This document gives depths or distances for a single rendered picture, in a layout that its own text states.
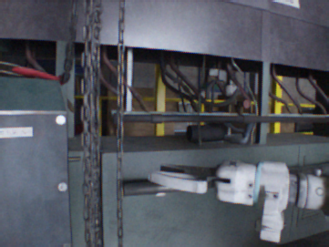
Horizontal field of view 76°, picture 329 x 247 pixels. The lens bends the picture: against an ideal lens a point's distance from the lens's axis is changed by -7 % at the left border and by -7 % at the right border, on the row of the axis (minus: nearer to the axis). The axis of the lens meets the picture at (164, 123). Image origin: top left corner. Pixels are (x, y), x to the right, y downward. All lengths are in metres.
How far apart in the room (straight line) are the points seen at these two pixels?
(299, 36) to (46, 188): 1.42
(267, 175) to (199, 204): 0.74
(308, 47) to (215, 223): 1.12
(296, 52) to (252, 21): 0.34
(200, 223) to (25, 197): 0.85
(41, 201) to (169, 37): 0.82
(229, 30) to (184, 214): 0.90
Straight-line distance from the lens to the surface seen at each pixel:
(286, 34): 1.45
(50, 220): 0.53
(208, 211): 1.16
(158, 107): 2.50
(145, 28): 1.03
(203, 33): 1.13
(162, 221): 1.08
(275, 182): 0.40
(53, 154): 0.49
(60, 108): 0.49
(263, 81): 1.29
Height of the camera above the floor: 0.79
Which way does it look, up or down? 4 degrees down
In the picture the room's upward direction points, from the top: 1 degrees clockwise
